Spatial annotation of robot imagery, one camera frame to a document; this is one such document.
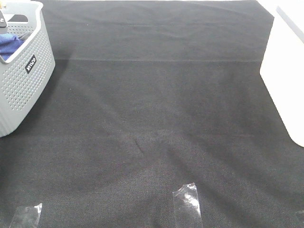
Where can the blue microfibre towel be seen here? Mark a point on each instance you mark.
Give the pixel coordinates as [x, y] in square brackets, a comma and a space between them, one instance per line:
[9, 43]

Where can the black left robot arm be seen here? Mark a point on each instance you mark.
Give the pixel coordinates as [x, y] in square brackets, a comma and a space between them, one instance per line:
[3, 24]

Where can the black fabric table mat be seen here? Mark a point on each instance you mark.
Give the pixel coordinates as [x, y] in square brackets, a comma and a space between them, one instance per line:
[147, 96]

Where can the clear tape strip centre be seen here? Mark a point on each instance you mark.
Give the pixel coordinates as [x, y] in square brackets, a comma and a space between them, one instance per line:
[187, 207]

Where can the clear tape strip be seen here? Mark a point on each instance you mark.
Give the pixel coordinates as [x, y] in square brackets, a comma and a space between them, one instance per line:
[187, 207]
[26, 216]

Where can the grey perforated plastic basket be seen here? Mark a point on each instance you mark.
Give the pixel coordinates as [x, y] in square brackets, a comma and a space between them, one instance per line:
[25, 74]

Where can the white plastic storage box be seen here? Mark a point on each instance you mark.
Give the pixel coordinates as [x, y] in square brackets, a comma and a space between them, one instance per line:
[282, 68]

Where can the grey cloth in basket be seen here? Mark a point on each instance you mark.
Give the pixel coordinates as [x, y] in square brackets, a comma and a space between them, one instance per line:
[24, 36]

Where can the clear tape strip left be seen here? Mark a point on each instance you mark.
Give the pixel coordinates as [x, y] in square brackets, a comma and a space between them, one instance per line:
[26, 216]

